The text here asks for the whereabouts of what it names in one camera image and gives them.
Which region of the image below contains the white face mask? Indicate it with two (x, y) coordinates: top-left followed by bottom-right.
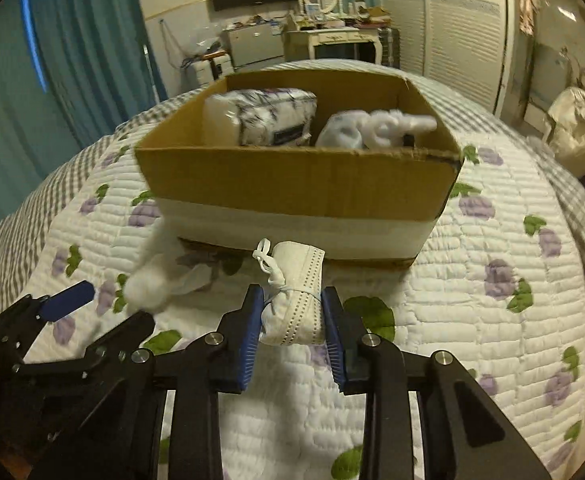
(252, 238), (325, 346)

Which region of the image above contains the floral tissue paper pack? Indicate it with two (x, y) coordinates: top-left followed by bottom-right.
(202, 88), (317, 148)

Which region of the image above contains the white sock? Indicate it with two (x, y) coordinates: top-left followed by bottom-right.
(315, 110), (437, 150)

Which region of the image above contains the white floral quilt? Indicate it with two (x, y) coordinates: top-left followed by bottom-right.
(26, 132), (585, 479)

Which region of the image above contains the brown cardboard box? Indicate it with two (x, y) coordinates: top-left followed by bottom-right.
(135, 60), (463, 266)

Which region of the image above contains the teal window curtain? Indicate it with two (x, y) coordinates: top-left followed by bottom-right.
(0, 0), (166, 221)

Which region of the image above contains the white suitcase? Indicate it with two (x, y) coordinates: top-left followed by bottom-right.
(186, 54), (234, 87)

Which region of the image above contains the grey checked bed sheet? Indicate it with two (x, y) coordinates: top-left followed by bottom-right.
(0, 76), (585, 313)

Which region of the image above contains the white stuffed laundry bag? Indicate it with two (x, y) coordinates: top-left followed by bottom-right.
(546, 87), (585, 178)

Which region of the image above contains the silver mini fridge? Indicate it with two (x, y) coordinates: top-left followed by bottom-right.
(222, 23), (285, 72)

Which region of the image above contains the white dressing table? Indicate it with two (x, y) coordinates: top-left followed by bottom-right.
(283, 27), (382, 65)

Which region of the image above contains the white sliding wardrobe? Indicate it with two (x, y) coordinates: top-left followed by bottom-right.
(381, 0), (508, 113)

